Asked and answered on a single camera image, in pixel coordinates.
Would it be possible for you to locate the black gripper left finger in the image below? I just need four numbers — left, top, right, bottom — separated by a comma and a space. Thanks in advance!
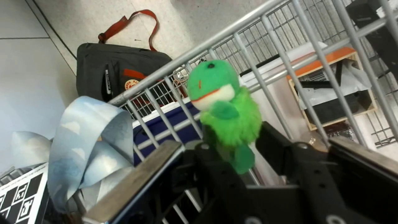
195, 140, 251, 194

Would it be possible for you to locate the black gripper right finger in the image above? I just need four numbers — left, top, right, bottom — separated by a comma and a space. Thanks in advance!
255, 121, 311, 175

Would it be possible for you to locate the green plush frog toy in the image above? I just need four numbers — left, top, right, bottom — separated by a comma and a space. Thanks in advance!
186, 58, 264, 175

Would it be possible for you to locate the blue lidded storage container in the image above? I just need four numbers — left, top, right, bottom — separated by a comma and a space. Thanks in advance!
131, 101, 204, 167

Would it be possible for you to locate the cardboard box with orange edge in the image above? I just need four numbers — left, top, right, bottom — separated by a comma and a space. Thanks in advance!
285, 46, 379, 132

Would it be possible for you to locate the white lidded storage container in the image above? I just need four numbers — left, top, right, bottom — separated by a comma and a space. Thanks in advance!
238, 41, 329, 91

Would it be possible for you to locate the black backpack with orange logo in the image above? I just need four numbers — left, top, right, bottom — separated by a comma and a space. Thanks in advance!
75, 9, 173, 103

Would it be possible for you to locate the black white marker board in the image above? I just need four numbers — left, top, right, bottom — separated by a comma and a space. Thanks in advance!
0, 163, 50, 224

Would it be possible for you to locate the grey wire rack basket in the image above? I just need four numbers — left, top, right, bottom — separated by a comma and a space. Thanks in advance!
109, 0, 398, 224

